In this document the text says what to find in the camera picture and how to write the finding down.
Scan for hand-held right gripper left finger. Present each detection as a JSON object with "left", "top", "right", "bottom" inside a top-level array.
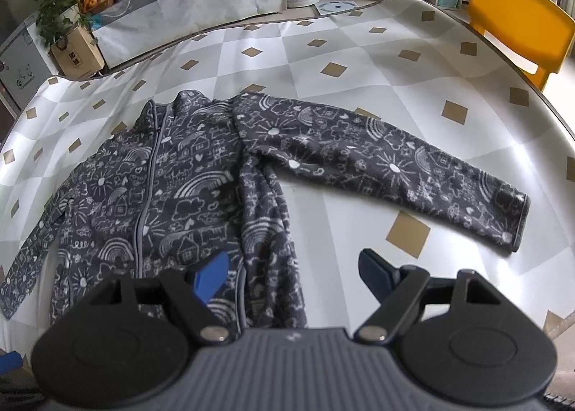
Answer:
[{"left": 87, "top": 251, "right": 233, "bottom": 345}]

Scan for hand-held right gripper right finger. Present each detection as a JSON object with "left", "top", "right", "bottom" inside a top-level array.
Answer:
[{"left": 355, "top": 248, "right": 505, "bottom": 345}]

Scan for grey patterned fleece jacket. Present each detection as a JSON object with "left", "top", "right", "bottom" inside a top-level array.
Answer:
[{"left": 0, "top": 90, "right": 532, "bottom": 332}]

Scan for grey white checkered tablecloth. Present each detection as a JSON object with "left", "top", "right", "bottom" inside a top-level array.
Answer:
[{"left": 0, "top": 0, "right": 575, "bottom": 349}]

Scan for tan cardboard box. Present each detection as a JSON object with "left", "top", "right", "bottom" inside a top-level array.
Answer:
[{"left": 49, "top": 27, "right": 107, "bottom": 80}]

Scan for white bathroom scale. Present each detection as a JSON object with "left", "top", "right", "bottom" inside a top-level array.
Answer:
[{"left": 314, "top": 0, "right": 357, "bottom": 15}]

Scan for cloth covered side table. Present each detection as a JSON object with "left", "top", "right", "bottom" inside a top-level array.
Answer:
[{"left": 92, "top": 0, "right": 288, "bottom": 69}]

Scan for yellow plastic chair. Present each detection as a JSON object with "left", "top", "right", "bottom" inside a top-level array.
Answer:
[{"left": 467, "top": 0, "right": 575, "bottom": 93}]

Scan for white chest freezer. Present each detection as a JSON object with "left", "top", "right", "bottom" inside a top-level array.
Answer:
[{"left": 0, "top": 11, "right": 57, "bottom": 112}]

